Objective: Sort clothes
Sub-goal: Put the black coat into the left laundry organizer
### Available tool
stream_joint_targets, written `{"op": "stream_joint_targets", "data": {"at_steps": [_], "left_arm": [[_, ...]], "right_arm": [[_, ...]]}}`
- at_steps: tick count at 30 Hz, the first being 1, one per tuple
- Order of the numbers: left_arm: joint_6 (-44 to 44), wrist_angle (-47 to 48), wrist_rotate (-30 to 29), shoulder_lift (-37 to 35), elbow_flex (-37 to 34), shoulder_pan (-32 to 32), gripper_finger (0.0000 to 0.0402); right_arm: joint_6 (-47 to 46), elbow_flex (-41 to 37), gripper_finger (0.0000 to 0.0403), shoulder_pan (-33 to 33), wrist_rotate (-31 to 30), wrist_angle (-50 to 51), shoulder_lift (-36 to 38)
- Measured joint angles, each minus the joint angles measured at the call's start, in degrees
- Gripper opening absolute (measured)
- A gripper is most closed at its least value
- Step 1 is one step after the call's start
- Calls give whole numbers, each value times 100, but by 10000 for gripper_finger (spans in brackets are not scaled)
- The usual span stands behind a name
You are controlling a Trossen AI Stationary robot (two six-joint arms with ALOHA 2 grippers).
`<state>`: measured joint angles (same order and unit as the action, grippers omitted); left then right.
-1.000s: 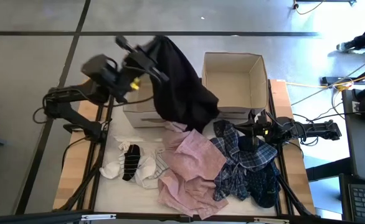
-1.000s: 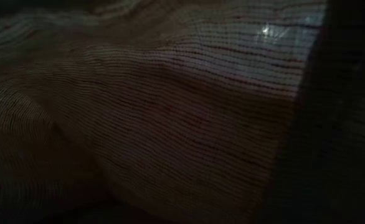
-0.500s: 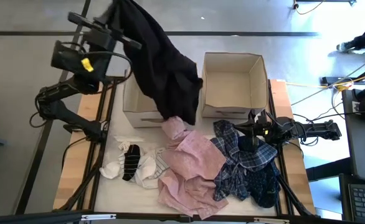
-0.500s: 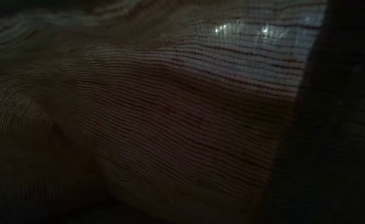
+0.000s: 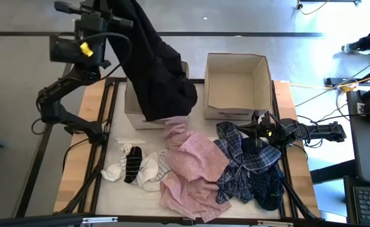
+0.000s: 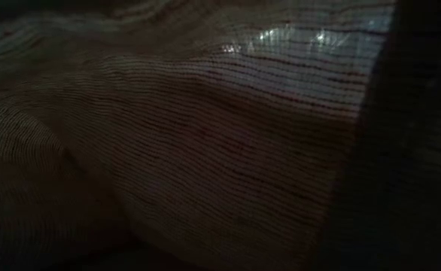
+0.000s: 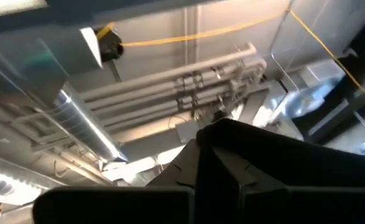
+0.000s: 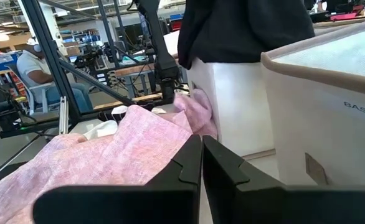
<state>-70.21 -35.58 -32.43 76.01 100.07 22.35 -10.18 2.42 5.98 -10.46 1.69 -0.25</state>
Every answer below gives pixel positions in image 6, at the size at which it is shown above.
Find pink striped shirt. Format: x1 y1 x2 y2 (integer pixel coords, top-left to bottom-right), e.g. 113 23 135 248
0 0 397 271

